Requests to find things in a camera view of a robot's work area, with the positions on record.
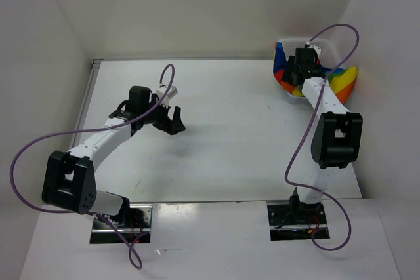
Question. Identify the white plastic basket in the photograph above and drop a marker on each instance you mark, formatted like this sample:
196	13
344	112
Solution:
328	57

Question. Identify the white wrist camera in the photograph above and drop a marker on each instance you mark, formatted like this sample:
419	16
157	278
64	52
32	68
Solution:
317	49
169	92

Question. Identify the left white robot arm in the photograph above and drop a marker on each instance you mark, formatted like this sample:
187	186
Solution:
70	176

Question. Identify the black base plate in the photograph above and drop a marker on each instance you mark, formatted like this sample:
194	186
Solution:
286	225
134	228

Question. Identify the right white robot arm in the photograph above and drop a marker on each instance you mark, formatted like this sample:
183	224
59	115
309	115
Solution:
336	139

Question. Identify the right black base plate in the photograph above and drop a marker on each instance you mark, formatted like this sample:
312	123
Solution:
286	225

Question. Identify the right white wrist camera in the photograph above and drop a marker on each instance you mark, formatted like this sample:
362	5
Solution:
317	49

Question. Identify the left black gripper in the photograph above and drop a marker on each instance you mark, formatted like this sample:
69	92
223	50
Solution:
172	127

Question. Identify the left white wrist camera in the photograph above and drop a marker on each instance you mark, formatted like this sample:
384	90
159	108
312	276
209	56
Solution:
169	92

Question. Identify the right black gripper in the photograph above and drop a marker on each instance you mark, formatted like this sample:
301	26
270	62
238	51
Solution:
287	75

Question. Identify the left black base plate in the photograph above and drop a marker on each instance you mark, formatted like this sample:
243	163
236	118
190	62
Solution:
134	228

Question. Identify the rainbow striped shorts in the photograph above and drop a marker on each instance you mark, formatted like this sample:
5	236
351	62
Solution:
342	81

